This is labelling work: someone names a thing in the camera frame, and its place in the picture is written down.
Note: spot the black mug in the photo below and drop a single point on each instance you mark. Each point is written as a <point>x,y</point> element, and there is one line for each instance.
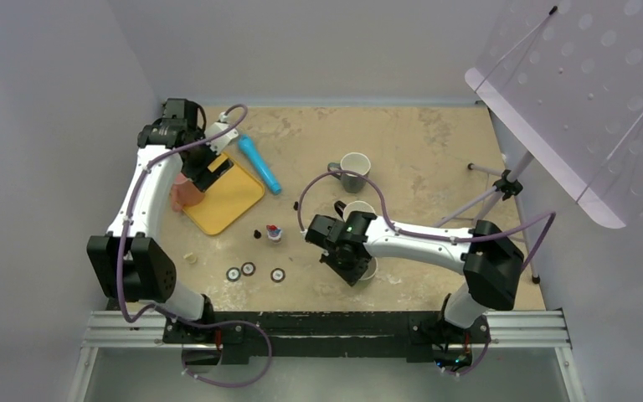
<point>344,210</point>

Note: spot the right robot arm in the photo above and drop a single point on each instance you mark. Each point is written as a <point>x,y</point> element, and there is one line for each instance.
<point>489,262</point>

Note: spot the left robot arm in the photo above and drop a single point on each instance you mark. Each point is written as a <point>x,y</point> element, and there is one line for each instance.
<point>127,259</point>

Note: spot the small cream cap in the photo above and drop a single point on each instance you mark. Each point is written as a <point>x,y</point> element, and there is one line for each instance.
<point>190,258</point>

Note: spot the light green mug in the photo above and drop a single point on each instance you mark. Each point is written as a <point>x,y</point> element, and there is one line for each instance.
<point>371,270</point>

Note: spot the grey mug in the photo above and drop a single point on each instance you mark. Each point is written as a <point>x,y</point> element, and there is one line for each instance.
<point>351,171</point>

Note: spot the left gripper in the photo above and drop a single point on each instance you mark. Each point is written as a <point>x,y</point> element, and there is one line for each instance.
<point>201,175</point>

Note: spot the blue plastic tube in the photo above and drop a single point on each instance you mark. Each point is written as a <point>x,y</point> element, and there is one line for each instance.
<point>247,146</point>

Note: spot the yellow tray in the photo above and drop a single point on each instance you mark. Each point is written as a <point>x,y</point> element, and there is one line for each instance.
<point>231,196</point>

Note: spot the black base bar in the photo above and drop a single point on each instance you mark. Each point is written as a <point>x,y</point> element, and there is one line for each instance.
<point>416,336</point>

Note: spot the right round token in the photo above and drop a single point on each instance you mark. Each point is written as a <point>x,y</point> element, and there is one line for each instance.
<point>277,275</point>

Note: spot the translucent perforated panel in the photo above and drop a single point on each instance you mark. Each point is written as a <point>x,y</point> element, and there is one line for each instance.
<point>566,78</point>

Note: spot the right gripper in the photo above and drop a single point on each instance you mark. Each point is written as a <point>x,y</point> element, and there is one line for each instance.
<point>352,275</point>

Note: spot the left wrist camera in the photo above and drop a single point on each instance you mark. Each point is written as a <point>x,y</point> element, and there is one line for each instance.
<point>220,134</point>

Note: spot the pink mug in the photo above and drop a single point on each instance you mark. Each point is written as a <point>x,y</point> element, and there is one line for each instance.
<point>184,193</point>

